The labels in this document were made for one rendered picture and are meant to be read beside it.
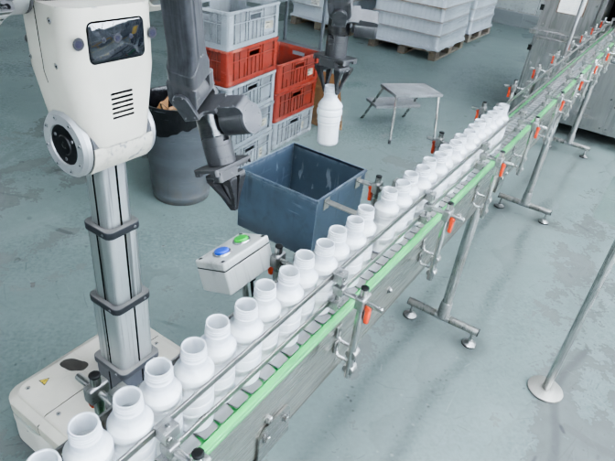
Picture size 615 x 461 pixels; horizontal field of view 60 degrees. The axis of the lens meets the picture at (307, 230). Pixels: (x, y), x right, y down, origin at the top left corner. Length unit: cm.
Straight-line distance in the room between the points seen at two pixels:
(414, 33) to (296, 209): 614
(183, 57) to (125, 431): 57
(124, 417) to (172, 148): 256
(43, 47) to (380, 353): 184
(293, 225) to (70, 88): 80
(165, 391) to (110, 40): 76
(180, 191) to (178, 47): 246
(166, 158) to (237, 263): 224
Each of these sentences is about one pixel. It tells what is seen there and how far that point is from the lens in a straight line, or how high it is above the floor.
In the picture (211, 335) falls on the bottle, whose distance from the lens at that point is 83.
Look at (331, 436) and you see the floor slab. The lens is 217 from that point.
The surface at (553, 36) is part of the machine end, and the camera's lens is 555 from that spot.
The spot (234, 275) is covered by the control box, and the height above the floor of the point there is 109.
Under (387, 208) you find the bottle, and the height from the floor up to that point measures 113.
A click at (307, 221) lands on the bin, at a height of 87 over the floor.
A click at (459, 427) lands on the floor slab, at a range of 234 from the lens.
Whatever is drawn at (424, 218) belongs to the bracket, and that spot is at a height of 105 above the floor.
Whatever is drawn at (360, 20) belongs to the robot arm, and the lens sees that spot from 142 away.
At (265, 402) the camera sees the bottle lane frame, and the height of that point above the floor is 96.
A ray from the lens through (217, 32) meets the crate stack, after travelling 336.
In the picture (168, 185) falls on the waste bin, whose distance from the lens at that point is 334.
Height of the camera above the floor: 173
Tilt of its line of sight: 32 degrees down
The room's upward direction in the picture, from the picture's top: 7 degrees clockwise
